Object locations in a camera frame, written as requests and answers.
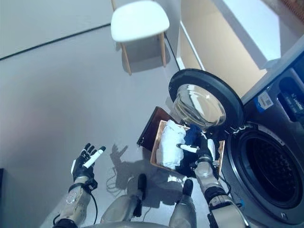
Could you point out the grey robot torso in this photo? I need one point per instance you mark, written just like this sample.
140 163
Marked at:
133 226

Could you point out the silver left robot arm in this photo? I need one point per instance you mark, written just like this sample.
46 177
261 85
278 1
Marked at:
73 202

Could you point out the white stool with wooden legs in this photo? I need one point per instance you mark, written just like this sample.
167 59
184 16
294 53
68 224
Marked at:
140 21

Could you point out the round glass washing machine door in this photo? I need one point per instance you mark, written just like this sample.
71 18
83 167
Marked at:
213 78

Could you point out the blue garment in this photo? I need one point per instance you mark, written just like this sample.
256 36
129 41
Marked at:
192 133

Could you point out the rectangular wicker laundry basket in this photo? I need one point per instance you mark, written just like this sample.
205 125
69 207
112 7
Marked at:
157 147

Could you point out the white and beige cabinet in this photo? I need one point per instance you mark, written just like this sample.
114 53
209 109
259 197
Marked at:
225 42

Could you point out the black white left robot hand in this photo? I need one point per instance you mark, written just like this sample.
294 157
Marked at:
82 166

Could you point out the blue label sticker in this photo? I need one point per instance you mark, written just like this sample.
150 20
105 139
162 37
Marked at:
262 102

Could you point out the dark grey washing machine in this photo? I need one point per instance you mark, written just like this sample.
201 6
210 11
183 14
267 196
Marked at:
261 118

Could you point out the silver right robot leg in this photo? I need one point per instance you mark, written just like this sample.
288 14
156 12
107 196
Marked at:
183 209

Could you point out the dark brown wooden box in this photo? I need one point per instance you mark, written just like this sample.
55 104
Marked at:
152 128

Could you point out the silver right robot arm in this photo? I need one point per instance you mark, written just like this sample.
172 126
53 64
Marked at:
209 180

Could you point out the silver robot leg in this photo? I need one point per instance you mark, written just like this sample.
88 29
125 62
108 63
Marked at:
183 209
123 206

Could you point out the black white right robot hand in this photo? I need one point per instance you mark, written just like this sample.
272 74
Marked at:
206 147

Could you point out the silver left robot leg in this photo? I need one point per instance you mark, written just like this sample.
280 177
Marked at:
123 206

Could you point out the white garment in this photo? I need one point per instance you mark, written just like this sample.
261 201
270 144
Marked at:
171 147

